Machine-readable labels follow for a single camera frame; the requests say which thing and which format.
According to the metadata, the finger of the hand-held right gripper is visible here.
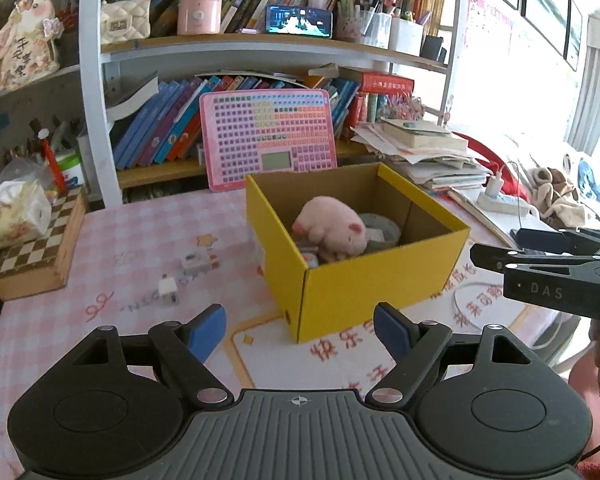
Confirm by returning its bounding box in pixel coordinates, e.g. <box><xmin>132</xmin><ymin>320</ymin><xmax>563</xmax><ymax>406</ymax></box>
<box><xmin>469</xmin><ymin>242</ymin><xmax>600</xmax><ymax>274</ymax></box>
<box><xmin>509</xmin><ymin>227</ymin><xmax>600</xmax><ymax>257</ymax></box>

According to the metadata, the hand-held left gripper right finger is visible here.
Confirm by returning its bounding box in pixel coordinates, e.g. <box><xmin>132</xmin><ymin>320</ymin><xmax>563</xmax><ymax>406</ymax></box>
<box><xmin>364</xmin><ymin>302</ymin><xmax>537</xmax><ymax>409</ymax></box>

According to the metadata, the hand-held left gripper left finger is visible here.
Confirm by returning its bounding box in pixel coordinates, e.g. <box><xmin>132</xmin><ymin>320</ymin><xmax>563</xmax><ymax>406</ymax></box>
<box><xmin>65</xmin><ymin>304</ymin><xmax>235</xmax><ymax>409</ymax></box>

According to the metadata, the yellow cardboard box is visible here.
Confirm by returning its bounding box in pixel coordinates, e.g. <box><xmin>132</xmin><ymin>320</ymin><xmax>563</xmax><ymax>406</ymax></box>
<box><xmin>245</xmin><ymin>161</ymin><xmax>472</xmax><ymax>345</ymax></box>

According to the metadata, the clear tape roll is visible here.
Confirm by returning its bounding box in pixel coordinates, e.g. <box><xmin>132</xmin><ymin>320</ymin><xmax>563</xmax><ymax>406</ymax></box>
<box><xmin>357</xmin><ymin>212</ymin><xmax>402</xmax><ymax>256</ymax></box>

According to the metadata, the pink pig plush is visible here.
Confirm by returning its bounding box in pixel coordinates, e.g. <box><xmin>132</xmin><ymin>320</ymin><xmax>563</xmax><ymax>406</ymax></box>
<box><xmin>292</xmin><ymin>196</ymin><xmax>367</xmax><ymax>263</ymax></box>

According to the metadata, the green white container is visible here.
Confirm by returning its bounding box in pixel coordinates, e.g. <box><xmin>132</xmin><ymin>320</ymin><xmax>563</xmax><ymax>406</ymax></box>
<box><xmin>54</xmin><ymin>150</ymin><xmax>87</xmax><ymax>190</ymax></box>

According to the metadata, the beige plush toy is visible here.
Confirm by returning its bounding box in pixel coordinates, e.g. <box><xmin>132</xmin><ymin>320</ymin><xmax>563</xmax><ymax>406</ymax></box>
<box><xmin>522</xmin><ymin>166</ymin><xmax>588</xmax><ymax>228</ymax></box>

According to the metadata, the white power strip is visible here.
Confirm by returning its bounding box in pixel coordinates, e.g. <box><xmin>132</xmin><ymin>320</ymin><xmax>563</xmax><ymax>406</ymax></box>
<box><xmin>477</xmin><ymin>192</ymin><xmax>538</xmax><ymax>218</ymax></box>

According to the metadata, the small white cube toy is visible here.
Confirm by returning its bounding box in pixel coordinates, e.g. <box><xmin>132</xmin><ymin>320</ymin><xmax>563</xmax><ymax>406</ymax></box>
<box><xmin>158</xmin><ymin>274</ymin><xmax>180</xmax><ymax>306</ymax></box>

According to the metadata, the small white block toy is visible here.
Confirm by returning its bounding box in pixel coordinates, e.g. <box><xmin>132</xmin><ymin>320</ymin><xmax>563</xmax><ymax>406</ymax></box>
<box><xmin>181</xmin><ymin>250</ymin><xmax>219</xmax><ymax>276</ymax></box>

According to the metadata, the stack of papers and books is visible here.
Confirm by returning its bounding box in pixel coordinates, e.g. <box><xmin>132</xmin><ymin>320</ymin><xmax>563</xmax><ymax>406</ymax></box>
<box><xmin>350</xmin><ymin>115</ymin><xmax>493</xmax><ymax>192</ymax></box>

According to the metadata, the pink checkered tablecloth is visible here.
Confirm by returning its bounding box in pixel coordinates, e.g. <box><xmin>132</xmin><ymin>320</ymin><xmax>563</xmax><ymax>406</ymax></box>
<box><xmin>0</xmin><ymin>180</ymin><xmax>581</xmax><ymax>480</ymax></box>

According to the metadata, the thick cream book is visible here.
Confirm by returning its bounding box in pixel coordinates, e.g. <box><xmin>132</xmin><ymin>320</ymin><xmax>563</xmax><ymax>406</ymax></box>
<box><xmin>382</xmin><ymin>119</ymin><xmax>468</xmax><ymax>153</ymax></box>

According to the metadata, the wooden chessboard box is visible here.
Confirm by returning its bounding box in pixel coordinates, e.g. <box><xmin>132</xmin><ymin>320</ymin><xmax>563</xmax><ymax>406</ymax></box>
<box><xmin>0</xmin><ymin>185</ymin><xmax>88</xmax><ymax>302</ymax></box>

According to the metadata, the thick red book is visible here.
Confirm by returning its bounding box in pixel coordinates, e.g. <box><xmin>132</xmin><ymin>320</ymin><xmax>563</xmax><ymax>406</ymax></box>
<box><xmin>357</xmin><ymin>71</ymin><xmax>415</xmax><ymax>123</ymax></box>

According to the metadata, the row of colourful thin books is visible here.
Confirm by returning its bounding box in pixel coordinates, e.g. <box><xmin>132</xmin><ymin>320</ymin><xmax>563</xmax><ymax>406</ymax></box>
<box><xmin>111</xmin><ymin>72</ymin><xmax>368</xmax><ymax>171</ymax></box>

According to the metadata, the pink toy keyboard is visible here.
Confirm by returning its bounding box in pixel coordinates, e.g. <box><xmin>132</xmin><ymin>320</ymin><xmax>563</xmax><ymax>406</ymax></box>
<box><xmin>199</xmin><ymin>89</ymin><xmax>338</xmax><ymax>192</ymax></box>

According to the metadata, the black box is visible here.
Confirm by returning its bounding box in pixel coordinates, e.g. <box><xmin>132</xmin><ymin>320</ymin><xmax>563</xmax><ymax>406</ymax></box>
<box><xmin>420</xmin><ymin>35</ymin><xmax>448</xmax><ymax>63</ymax></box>

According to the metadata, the floral tissue pack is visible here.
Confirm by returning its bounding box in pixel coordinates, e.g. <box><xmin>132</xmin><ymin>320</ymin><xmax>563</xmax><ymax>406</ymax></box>
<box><xmin>0</xmin><ymin>180</ymin><xmax>53</xmax><ymax>247</ymax></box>

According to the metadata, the red pen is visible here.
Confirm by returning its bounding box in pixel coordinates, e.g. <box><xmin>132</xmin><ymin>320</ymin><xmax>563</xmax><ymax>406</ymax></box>
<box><xmin>39</xmin><ymin>129</ymin><xmax>67</xmax><ymax>192</ymax></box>

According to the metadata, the white storage box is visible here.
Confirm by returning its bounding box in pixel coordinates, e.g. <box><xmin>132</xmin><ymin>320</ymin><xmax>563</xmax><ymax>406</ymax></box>
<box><xmin>390</xmin><ymin>19</ymin><xmax>424</xmax><ymax>56</ymax></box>

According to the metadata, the white bookshelf with wooden boards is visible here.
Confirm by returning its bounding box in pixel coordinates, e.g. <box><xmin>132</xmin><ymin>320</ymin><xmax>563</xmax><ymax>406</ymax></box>
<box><xmin>0</xmin><ymin>0</ymin><xmax>463</xmax><ymax>206</ymax></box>

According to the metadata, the clear pen holder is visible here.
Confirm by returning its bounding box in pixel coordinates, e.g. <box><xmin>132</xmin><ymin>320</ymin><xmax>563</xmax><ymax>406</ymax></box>
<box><xmin>362</xmin><ymin>10</ymin><xmax>392</xmax><ymax>50</ymax></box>

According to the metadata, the pink pen cup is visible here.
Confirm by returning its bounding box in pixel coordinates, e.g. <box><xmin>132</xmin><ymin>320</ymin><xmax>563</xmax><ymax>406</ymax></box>
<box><xmin>337</xmin><ymin>7</ymin><xmax>364</xmax><ymax>42</ymax></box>

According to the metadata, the smartphone with lit screen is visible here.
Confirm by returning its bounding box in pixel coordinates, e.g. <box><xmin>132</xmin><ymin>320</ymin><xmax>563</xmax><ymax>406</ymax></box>
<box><xmin>265</xmin><ymin>5</ymin><xmax>333</xmax><ymax>39</ymax></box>

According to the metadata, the white quilted handbag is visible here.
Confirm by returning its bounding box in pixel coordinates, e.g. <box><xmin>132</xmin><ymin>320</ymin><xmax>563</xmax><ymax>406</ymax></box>
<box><xmin>100</xmin><ymin>0</ymin><xmax>151</xmax><ymax>45</ymax></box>

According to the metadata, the plush lucky cat figure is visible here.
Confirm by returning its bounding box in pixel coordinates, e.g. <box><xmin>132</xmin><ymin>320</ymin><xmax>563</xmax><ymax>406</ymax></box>
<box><xmin>0</xmin><ymin>0</ymin><xmax>63</xmax><ymax>93</ymax></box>

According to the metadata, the pink wall poster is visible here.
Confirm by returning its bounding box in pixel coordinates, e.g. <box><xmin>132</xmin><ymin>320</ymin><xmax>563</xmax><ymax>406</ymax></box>
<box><xmin>462</xmin><ymin>0</ymin><xmax>513</xmax><ymax>68</ymax></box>

